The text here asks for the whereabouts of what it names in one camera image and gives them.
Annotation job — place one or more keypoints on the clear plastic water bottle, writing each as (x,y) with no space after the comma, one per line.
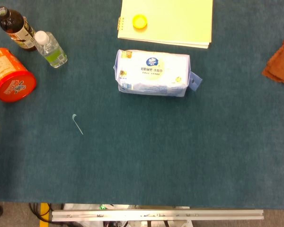
(50,50)

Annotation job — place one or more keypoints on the yellow bottle cap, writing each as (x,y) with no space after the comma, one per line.
(139,21)

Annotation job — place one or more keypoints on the white plastic bag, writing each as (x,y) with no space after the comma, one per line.
(80,206)

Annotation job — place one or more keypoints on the white tissue pack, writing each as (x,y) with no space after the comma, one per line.
(153,73)

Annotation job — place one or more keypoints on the pale yellow spiral notebook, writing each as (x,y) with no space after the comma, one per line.
(175,21)

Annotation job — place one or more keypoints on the teal felt table cover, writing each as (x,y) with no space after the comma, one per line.
(156,142)

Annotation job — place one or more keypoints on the dark tea bottle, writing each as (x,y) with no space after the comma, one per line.
(11,23)

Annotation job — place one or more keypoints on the aluminium profile rail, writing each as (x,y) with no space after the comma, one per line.
(156,215)

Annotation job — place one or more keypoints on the brown folded cloth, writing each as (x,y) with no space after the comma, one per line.
(281,63)

